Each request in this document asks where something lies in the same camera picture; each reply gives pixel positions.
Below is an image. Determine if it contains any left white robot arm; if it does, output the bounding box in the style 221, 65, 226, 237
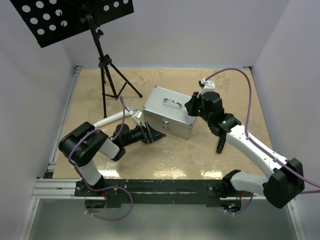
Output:
58, 122, 166, 196

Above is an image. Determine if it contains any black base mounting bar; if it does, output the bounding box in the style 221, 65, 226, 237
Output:
74, 179, 251, 208

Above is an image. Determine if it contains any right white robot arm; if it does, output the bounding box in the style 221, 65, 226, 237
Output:
184, 91, 305, 209

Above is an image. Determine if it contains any grey metal case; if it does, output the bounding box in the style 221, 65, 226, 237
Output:
142, 85, 196, 140

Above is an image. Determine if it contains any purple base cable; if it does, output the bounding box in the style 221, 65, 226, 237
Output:
224, 194, 254, 216
84, 187, 136, 221

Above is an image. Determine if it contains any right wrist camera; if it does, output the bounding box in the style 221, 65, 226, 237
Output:
197, 78, 216, 98

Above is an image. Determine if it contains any black flashlight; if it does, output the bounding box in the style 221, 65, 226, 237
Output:
216, 137, 226, 154

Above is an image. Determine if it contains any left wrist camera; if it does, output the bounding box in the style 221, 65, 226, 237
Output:
131, 110, 142, 127

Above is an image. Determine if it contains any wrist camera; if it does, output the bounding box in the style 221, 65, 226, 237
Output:
131, 110, 142, 127
197, 78, 216, 98

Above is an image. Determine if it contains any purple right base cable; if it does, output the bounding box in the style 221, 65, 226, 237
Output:
224, 194, 254, 216

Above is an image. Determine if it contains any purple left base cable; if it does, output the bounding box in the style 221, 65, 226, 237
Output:
84, 187, 136, 221

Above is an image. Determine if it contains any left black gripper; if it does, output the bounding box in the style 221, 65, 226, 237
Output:
122, 121, 166, 147

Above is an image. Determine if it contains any black perforated music stand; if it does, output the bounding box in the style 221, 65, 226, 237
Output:
10, 0, 143, 117

